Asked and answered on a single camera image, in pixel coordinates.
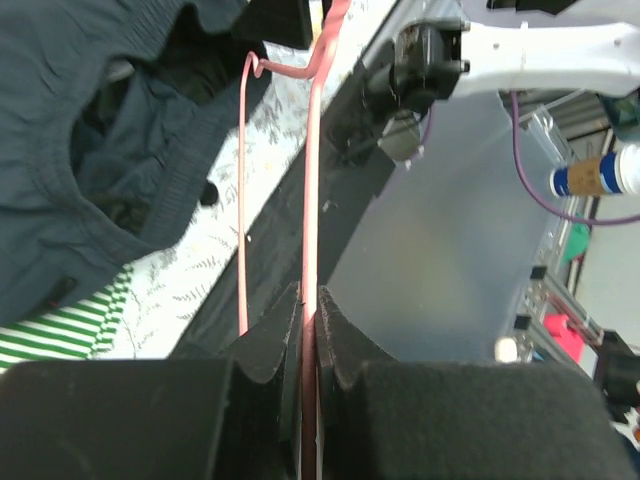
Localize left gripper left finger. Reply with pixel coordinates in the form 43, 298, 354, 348
1, 284, 301, 479

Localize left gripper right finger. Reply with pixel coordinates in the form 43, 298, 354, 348
316, 288, 635, 479

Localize green white striped shorts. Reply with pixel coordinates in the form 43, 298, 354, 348
0, 266, 133, 371

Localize dark navy shorts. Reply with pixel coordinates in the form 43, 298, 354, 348
0, 0, 314, 326

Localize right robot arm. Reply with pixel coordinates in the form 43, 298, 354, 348
361, 1, 639, 152

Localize red plastic object outside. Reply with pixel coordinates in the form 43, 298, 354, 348
543, 313, 585, 363

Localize blue white cardboard tube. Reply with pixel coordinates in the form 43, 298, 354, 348
549, 144, 639, 197

